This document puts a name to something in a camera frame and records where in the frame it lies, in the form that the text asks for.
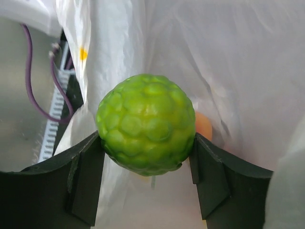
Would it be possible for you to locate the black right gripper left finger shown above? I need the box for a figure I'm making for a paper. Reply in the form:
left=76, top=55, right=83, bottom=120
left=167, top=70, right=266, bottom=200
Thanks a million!
left=0, top=132, right=105, bottom=229

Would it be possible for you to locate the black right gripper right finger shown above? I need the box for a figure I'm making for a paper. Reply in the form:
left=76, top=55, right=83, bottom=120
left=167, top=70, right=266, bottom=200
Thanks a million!
left=189, top=134, right=273, bottom=229

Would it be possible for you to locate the fake peach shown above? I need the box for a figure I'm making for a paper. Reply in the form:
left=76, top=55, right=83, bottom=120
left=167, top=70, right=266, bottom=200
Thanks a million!
left=195, top=112, right=213, bottom=141

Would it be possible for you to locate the green bumpy fake fruit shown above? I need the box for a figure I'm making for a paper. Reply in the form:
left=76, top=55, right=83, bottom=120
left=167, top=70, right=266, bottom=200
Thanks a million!
left=96, top=74, right=196, bottom=177

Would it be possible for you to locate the translucent white plastic bag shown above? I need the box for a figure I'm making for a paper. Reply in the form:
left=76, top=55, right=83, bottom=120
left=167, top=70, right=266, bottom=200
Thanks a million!
left=55, top=0, right=305, bottom=229

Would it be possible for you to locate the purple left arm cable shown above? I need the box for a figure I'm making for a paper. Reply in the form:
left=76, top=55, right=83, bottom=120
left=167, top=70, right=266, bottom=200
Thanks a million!
left=20, top=23, right=74, bottom=124

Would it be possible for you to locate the white slotted cable duct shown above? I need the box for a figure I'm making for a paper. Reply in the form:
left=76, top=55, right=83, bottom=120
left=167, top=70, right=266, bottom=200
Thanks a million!
left=38, top=42, right=70, bottom=163

